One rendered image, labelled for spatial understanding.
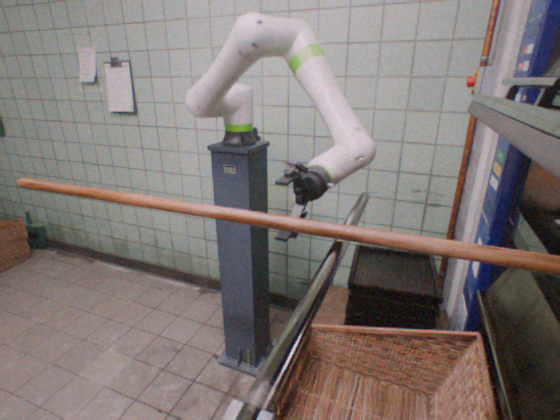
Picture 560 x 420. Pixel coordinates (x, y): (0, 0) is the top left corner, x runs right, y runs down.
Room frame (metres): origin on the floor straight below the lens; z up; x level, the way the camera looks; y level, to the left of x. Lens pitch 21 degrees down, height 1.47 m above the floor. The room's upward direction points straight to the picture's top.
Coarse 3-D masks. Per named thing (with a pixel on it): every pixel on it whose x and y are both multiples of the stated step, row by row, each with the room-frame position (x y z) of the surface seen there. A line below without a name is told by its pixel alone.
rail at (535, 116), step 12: (480, 96) 0.69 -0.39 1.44; (492, 96) 0.59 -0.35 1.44; (492, 108) 0.55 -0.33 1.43; (504, 108) 0.47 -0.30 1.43; (516, 108) 0.42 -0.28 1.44; (528, 108) 0.37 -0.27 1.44; (540, 108) 0.34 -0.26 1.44; (528, 120) 0.36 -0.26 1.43; (540, 120) 0.32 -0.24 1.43; (552, 120) 0.30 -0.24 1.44; (552, 132) 0.29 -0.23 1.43
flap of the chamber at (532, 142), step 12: (468, 108) 0.78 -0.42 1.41; (480, 108) 0.64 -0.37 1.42; (480, 120) 0.59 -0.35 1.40; (492, 120) 0.51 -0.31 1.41; (504, 120) 0.45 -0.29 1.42; (516, 120) 0.40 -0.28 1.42; (504, 132) 0.42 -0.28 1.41; (516, 132) 0.38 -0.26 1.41; (528, 132) 0.34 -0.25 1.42; (540, 132) 0.31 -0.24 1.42; (516, 144) 0.36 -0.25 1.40; (528, 144) 0.32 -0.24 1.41; (540, 144) 0.30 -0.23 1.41; (552, 144) 0.27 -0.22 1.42; (528, 156) 0.31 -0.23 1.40; (540, 156) 0.28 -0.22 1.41; (552, 156) 0.26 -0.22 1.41; (552, 168) 0.25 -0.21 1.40
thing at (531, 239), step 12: (528, 216) 0.70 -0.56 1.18; (540, 216) 0.70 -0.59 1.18; (516, 228) 0.71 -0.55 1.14; (528, 228) 0.65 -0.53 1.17; (540, 228) 0.63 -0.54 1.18; (552, 228) 0.63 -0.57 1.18; (528, 240) 0.63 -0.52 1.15; (540, 240) 0.58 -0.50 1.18; (552, 240) 0.58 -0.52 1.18; (540, 252) 0.56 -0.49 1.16; (552, 252) 0.53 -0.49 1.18; (552, 276) 0.49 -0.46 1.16
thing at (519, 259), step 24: (72, 192) 0.84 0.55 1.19; (96, 192) 0.81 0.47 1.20; (120, 192) 0.80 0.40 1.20; (216, 216) 0.68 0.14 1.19; (240, 216) 0.66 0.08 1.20; (264, 216) 0.64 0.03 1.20; (288, 216) 0.63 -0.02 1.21; (360, 240) 0.56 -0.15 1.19; (384, 240) 0.55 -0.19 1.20; (408, 240) 0.53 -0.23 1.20; (432, 240) 0.52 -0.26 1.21; (504, 264) 0.47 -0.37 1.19; (528, 264) 0.46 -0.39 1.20; (552, 264) 0.45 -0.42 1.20
